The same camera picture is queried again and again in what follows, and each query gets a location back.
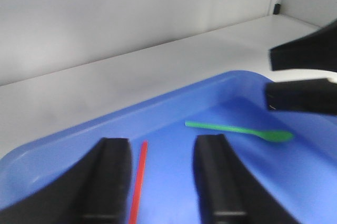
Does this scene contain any green plastic spoon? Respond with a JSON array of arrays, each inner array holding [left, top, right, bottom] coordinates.
[[185, 121, 294, 142]]

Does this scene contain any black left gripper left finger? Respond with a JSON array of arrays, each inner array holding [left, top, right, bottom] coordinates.
[[1, 138, 132, 223]]

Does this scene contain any blue plastic tray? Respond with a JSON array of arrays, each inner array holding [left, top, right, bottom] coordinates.
[[1, 71, 336, 223]]

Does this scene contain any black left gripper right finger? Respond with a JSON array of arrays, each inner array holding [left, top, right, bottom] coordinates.
[[193, 134, 298, 223]]

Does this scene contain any red plastic spoon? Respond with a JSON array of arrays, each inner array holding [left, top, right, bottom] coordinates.
[[128, 140, 148, 224]]

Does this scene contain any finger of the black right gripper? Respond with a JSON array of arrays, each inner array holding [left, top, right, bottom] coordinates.
[[264, 79, 336, 115], [269, 21, 336, 72]]

